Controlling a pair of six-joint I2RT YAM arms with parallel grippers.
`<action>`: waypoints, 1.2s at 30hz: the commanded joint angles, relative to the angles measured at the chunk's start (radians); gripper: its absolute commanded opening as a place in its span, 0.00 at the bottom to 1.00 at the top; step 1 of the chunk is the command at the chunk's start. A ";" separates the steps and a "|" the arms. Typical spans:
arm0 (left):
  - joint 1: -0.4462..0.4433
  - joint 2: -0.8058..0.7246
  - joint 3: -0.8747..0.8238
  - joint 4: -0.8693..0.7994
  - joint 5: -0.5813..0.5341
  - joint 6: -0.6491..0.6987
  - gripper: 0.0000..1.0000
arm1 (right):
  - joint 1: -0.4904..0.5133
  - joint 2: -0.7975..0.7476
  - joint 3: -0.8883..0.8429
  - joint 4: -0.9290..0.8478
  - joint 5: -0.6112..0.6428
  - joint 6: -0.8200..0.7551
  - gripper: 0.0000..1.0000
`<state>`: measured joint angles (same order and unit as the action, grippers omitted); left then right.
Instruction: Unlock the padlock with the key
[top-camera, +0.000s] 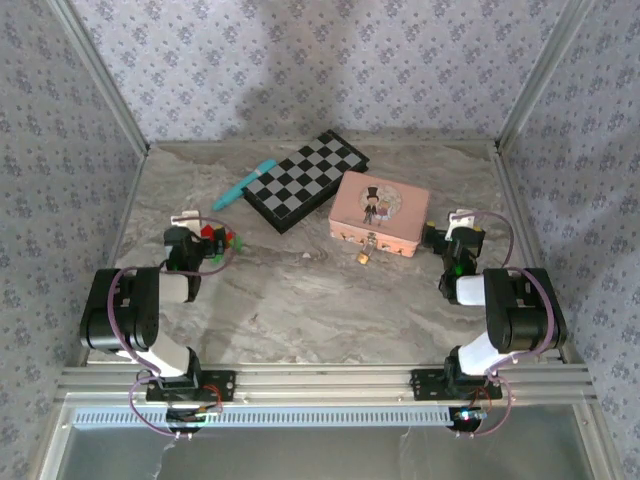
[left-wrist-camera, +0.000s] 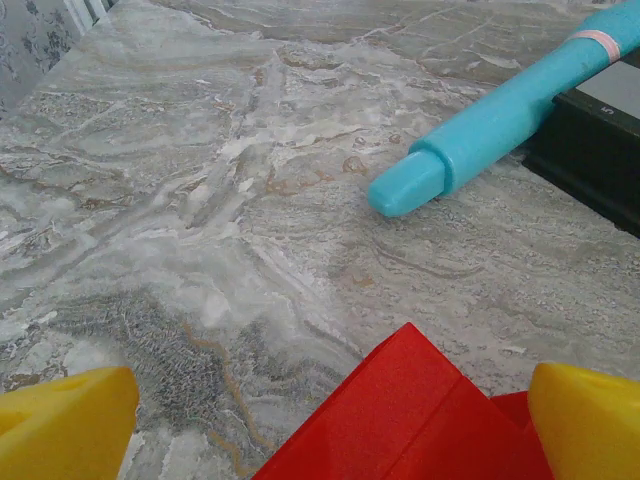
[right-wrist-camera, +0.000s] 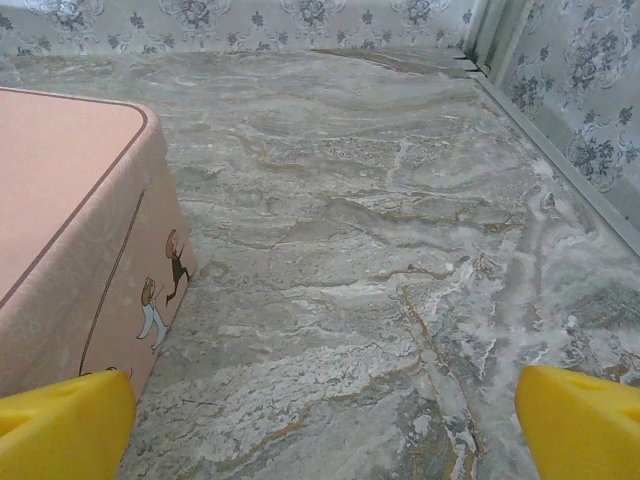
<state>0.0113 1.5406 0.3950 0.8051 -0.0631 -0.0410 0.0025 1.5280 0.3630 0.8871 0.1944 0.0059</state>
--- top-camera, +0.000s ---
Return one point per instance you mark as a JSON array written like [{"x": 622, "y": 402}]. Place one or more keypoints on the pink tin box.
[{"x": 380, "y": 205}]

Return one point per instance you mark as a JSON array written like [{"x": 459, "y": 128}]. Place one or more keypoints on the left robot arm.
[{"x": 120, "y": 310}]

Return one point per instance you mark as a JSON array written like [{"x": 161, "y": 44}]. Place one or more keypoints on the red toy building block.
[{"x": 206, "y": 230}]

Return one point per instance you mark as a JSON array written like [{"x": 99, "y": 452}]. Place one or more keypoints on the green toy piece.
[{"x": 238, "y": 243}]

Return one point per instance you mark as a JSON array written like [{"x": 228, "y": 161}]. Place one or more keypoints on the teal marker pen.
[{"x": 245, "y": 184}]

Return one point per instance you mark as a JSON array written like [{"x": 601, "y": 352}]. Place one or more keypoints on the folded black grey chessboard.
[{"x": 305, "y": 175}]

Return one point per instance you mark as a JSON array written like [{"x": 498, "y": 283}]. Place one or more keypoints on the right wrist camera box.
[{"x": 461, "y": 221}]

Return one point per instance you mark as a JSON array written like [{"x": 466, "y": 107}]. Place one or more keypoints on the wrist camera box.
[
  {"x": 461, "y": 221},
  {"x": 184, "y": 219}
]

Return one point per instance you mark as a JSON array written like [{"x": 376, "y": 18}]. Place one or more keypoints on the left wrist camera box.
[{"x": 184, "y": 219}]

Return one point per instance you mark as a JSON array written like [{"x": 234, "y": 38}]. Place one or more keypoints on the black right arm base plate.
[{"x": 425, "y": 382}]

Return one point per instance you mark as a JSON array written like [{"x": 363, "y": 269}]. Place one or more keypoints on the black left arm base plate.
[{"x": 220, "y": 382}]

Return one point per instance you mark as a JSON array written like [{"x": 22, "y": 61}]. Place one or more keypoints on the aluminium mounting rail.
[{"x": 320, "y": 382}]

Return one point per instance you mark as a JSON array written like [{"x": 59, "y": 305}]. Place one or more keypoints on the aluminium frame post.
[
  {"x": 545, "y": 75},
  {"x": 100, "y": 75}
]

